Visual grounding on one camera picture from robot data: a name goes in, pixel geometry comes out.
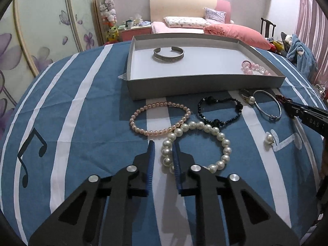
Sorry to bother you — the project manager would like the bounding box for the grey cardboard tray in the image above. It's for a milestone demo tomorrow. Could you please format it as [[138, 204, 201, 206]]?
[[126, 33, 285, 100]]

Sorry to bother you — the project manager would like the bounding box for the dark wooden chair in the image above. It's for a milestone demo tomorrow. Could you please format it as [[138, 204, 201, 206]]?
[[260, 17, 276, 38]]

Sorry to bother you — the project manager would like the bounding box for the black bead bracelet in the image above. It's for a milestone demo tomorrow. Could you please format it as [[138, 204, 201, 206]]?
[[197, 96, 244, 128]]

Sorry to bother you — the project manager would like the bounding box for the plush toy tower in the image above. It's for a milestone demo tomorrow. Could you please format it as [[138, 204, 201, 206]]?
[[98, 0, 119, 44]]

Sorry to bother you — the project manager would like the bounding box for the pink white nightstand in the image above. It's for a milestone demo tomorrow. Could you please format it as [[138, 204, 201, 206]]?
[[119, 25, 152, 42]]

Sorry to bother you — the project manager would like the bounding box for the cream pink headboard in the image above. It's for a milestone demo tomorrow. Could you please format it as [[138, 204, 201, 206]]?
[[149, 0, 231, 23]]

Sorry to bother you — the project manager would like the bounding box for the coral folded duvet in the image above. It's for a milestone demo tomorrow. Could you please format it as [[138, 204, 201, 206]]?
[[204, 23, 271, 50]]

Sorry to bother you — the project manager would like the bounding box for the blue bathrobe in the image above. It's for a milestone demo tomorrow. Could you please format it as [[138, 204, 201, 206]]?
[[286, 34, 318, 80]]

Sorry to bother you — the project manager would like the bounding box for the thin silver hoop bangle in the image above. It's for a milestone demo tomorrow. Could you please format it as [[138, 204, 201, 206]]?
[[252, 89, 282, 122]]

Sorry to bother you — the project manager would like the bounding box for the small pink pearl bracelet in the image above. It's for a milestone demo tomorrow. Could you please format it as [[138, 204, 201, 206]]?
[[129, 101, 193, 137]]

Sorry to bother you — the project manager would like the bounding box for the lilac small pillow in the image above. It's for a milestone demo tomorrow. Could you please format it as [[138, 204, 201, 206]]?
[[204, 7, 226, 24]]

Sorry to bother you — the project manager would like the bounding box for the blue white striped tablecloth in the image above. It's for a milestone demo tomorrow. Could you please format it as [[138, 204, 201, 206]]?
[[1, 42, 326, 245]]

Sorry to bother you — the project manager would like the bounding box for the white patterned pillow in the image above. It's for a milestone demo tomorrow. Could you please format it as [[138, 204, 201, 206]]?
[[164, 16, 210, 29]]

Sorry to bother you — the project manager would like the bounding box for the pink bead flower bracelet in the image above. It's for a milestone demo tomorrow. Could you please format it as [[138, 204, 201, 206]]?
[[241, 59, 271, 76]]

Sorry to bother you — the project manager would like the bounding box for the floral sliding wardrobe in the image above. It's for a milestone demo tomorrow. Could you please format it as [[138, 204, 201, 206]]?
[[1, 0, 102, 133]]

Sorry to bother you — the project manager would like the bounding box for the pearl earring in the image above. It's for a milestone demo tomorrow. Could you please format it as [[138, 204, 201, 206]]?
[[239, 89, 256, 106], [264, 133, 275, 145]]

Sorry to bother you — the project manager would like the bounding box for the bed with pink sheet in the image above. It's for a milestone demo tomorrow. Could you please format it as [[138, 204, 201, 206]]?
[[151, 22, 204, 34]]

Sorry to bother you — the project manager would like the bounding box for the large white pearl bracelet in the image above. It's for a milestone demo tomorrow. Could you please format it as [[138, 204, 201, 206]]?
[[161, 120, 232, 174]]

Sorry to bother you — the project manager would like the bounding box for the pink curtain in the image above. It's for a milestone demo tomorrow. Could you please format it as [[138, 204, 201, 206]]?
[[296, 0, 328, 86]]

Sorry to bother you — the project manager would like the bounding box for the silver cuff bangle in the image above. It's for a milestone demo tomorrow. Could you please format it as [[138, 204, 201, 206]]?
[[152, 46, 185, 63]]

